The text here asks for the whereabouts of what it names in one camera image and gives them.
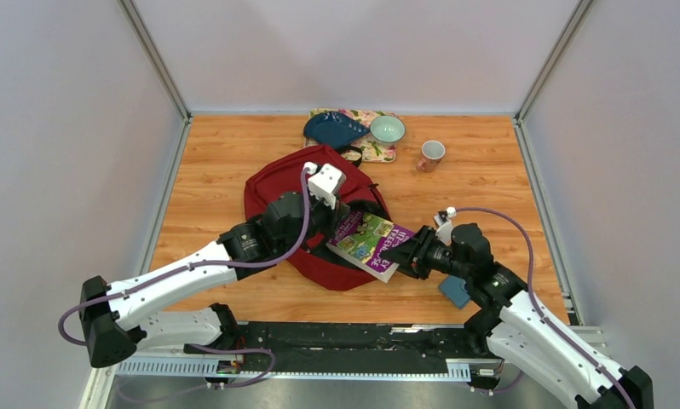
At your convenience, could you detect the pink patterned mug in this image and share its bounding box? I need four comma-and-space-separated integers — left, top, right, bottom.
416, 141, 447, 173

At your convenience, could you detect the dark blue leaf plate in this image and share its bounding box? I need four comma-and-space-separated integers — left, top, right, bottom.
303, 111, 371, 148

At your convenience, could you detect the pale green ceramic bowl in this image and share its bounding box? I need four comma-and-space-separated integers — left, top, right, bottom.
370, 115, 406, 144

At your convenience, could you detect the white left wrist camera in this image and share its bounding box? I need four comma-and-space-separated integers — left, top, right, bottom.
303, 162, 346, 210

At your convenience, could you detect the red student backpack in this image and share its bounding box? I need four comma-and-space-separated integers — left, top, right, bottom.
244, 145, 391, 291

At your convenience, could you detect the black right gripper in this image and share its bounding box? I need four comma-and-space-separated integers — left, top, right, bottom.
378, 227, 470, 282

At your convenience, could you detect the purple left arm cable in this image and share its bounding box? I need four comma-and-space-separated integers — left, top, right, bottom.
57, 166, 313, 405

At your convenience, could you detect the floral rectangular tray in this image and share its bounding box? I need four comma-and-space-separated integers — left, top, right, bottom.
308, 108, 398, 163

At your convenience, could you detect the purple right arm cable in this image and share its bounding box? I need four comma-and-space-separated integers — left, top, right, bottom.
452, 206, 637, 409

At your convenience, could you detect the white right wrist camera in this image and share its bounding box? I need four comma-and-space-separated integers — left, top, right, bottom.
434, 207, 458, 245

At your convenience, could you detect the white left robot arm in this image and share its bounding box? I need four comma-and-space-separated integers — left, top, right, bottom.
78, 192, 350, 368

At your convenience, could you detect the purple treehouse book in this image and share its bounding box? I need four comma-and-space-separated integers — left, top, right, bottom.
326, 210, 415, 283

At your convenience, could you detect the blue leather wallet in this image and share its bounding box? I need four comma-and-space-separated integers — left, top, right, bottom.
438, 276, 471, 309

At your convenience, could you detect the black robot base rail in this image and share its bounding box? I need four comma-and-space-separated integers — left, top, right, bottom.
209, 321, 504, 389

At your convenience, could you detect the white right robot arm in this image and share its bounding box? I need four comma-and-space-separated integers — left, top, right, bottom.
381, 223, 654, 408

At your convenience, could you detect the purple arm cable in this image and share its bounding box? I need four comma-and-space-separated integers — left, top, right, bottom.
452, 206, 637, 409
57, 166, 313, 405

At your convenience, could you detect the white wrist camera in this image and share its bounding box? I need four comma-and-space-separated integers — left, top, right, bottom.
303, 162, 346, 210
434, 207, 458, 245

